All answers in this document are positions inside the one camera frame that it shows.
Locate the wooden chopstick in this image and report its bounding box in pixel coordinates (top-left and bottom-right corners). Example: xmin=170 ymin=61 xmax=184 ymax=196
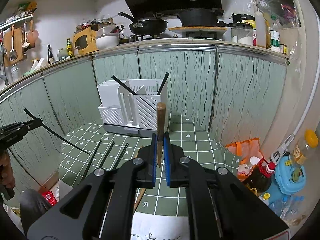
xmin=157 ymin=102 xmax=167 ymax=167
xmin=133 ymin=188 xmax=146 ymax=213

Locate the person left hand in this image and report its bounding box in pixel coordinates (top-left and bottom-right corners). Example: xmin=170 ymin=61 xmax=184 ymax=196
xmin=0 ymin=150 xmax=15 ymax=189

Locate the red cap dark bottle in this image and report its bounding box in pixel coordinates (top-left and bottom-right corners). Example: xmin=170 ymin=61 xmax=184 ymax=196
xmin=242 ymin=158 xmax=276 ymax=196

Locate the metal perforated utensil cup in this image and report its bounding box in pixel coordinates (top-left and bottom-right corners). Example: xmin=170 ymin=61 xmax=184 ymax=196
xmin=10 ymin=64 xmax=22 ymax=82

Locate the orange plastic bag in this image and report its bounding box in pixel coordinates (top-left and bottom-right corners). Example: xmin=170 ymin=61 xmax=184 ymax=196
xmin=226 ymin=138 xmax=264 ymax=181

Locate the blue plastic toy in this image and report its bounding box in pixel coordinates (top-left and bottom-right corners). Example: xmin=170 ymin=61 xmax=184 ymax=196
xmin=266 ymin=154 xmax=306 ymax=205

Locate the dark soy sauce bottle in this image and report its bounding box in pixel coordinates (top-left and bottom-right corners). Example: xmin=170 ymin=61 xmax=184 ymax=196
xmin=47 ymin=45 xmax=55 ymax=64

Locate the green glass bottle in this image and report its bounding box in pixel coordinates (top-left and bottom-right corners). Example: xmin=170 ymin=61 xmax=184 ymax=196
xmin=66 ymin=38 xmax=74 ymax=57

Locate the yellow lid plastic jar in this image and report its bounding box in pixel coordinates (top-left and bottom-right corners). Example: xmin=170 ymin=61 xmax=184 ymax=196
xmin=289 ymin=129 xmax=319 ymax=166

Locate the white grey utensil holder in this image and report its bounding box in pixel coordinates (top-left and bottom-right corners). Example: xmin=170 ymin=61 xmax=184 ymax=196
xmin=97 ymin=79 xmax=168 ymax=138

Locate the yellow microwave oven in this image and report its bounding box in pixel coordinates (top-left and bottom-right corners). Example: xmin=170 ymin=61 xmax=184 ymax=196
xmin=73 ymin=27 xmax=98 ymax=55

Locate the white rice cooker pot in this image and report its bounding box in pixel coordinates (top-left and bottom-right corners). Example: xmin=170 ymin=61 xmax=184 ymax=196
xmin=95 ymin=25 xmax=119 ymax=50

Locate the glass sugar jar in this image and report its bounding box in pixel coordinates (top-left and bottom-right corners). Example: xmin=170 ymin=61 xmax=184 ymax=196
xmin=231 ymin=23 xmax=253 ymax=45

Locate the black frying pan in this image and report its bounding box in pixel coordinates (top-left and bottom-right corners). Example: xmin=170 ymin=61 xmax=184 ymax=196
xmin=118 ymin=12 xmax=168 ymax=36

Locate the green label jar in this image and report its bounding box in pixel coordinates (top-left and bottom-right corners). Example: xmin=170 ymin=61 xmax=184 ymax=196
xmin=270 ymin=30 xmax=280 ymax=53

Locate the wooden cutting board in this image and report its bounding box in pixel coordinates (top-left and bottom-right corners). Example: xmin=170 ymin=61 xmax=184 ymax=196
xmin=168 ymin=27 xmax=228 ymax=34

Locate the white squeeze bottle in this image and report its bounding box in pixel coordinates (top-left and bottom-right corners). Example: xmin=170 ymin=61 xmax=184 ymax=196
xmin=254 ymin=10 xmax=266 ymax=48

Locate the black cooking pot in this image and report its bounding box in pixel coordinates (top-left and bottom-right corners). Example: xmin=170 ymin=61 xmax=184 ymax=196
xmin=178 ymin=8 xmax=224 ymax=27

